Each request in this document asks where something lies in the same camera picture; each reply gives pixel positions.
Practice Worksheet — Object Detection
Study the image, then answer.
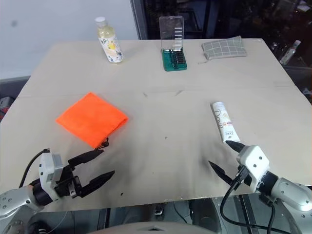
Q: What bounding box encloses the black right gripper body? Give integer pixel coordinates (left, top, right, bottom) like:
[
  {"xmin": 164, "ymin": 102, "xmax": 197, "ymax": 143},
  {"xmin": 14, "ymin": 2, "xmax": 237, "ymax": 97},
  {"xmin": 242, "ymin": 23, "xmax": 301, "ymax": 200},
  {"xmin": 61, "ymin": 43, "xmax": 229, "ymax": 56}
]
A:
[{"xmin": 236, "ymin": 165, "xmax": 254, "ymax": 189}]

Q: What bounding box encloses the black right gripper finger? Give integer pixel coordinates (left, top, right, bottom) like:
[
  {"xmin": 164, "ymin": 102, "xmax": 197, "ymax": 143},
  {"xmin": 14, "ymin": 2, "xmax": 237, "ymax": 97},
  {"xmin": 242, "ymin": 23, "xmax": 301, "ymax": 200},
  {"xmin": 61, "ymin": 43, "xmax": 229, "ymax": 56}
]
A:
[
  {"xmin": 225, "ymin": 140, "xmax": 246, "ymax": 155},
  {"xmin": 208, "ymin": 160, "xmax": 234, "ymax": 188}
]

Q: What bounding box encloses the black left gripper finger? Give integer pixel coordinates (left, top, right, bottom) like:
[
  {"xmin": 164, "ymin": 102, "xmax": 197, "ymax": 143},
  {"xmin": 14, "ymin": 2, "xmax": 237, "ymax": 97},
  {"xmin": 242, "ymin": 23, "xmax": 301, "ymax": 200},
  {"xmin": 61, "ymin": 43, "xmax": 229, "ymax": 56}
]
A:
[
  {"xmin": 68, "ymin": 149, "xmax": 106, "ymax": 169},
  {"xmin": 80, "ymin": 170, "xmax": 116, "ymax": 198}
]

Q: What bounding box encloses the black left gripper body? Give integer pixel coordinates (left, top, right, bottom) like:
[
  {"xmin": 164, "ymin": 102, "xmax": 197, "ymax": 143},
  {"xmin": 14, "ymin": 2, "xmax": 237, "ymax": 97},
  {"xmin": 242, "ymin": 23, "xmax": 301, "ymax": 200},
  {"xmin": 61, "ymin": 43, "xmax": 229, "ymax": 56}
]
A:
[{"xmin": 54, "ymin": 164, "xmax": 83, "ymax": 200}]

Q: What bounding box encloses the white Dove tube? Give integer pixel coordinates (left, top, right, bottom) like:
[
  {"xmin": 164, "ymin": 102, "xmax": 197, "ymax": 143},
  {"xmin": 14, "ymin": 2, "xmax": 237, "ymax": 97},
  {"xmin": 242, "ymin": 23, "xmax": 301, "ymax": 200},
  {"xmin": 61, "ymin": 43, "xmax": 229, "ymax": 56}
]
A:
[{"xmin": 211, "ymin": 101, "xmax": 241, "ymax": 143}]

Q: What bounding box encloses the grey checked fabric pouch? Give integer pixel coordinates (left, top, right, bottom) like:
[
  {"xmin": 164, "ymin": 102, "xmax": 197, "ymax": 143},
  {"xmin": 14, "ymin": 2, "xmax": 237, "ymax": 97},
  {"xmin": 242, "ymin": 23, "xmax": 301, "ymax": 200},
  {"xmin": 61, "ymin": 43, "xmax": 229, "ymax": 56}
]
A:
[{"xmin": 201, "ymin": 35, "xmax": 249, "ymax": 62}]

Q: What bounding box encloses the green bit case clear lid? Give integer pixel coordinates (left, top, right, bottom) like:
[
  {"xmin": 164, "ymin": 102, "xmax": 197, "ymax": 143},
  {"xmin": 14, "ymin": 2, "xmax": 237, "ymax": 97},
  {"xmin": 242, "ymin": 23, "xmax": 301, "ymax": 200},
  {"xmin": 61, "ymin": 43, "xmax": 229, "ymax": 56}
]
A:
[{"xmin": 158, "ymin": 16, "xmax": 189, "ymax": 72}]

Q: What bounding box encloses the clear bottle in background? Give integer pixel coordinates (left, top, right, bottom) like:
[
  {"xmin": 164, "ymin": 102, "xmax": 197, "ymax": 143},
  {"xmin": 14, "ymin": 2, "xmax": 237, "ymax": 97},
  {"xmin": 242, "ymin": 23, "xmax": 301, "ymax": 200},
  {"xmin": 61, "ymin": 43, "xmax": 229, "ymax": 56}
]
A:
[{"xmin": 278, "ymin": 39, "xmax": 302, "ymax": 65}]

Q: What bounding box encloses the clear bottle with yellow liquid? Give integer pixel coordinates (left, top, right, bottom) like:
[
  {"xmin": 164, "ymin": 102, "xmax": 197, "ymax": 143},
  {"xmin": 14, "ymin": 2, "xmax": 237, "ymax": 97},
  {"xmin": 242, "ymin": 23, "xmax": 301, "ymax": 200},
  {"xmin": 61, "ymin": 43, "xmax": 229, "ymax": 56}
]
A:
[{"xmin": 94, "ymin": 16, "xmax": 124, "ymax": 64}]

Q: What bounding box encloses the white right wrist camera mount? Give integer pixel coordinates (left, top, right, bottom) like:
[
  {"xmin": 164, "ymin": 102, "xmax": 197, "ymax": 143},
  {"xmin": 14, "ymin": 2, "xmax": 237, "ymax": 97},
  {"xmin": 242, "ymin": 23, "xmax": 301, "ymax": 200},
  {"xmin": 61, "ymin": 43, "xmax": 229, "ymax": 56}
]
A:
[{"xmin": 235, "ymin": 145, "xmax": 271, "ymax": 194}]

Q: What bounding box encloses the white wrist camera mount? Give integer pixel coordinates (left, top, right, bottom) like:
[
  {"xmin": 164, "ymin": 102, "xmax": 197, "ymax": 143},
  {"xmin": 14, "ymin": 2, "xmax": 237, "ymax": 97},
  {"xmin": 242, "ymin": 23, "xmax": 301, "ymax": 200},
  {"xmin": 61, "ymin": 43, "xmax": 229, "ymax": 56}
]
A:
[
  {"xmin": 235, "ymin": 145, "xmax": 271, "ymax": 194},
  {"xmin": 38, "ymin": 151, "xmax": 65, "ymax": 198}
]

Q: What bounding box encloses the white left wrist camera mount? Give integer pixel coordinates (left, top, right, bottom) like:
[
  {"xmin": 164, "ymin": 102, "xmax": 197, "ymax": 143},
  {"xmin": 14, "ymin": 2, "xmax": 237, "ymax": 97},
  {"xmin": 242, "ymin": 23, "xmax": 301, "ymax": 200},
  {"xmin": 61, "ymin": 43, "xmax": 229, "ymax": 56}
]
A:
[{"xmin": 38, "ymin": 151, "xmax": 65, "ymax": 198}]

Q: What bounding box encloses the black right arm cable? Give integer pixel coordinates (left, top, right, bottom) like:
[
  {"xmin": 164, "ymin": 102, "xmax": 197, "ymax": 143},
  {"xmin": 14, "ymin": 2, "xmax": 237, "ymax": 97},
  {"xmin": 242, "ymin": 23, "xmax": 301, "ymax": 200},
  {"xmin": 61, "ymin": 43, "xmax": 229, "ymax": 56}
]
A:
[{"xmin": 220, "ymin": 167, "xmax": 277, "ymax": 234}]

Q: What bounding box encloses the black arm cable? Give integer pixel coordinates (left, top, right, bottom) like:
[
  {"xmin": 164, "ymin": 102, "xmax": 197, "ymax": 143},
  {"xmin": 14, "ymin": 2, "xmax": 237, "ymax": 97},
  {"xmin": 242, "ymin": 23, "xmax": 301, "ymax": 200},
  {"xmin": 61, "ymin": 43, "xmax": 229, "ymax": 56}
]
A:
[
  {"xmin": 220, "ymin": 167, "xmax": 277, "ymax": 234},
  {"xmin": 19, "ymin": 148, "xmax": 51, "ymax": 189}
]

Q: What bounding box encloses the orange cloth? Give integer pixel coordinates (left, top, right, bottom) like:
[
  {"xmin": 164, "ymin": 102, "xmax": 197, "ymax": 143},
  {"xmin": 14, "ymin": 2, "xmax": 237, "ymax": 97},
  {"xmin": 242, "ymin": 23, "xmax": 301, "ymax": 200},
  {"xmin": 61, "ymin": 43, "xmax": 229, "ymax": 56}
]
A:
[{"xmin": 55, "ymin": 91, "xmax": 129, "ymax": 150}]

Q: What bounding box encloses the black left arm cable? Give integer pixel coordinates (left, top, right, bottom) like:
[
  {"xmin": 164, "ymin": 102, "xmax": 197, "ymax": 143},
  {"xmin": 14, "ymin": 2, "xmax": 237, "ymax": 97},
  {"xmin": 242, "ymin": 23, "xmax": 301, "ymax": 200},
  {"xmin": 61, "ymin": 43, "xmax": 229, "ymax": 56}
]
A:
[{"xmin": 19, "ymin": 148, "xmax": 51, "ymax": 189}]

